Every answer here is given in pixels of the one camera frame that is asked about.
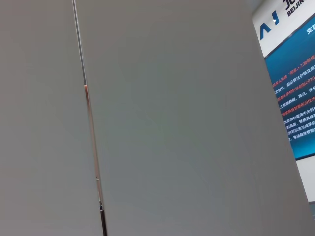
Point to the blue white text poster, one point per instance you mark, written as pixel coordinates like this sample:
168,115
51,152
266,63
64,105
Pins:
295,98

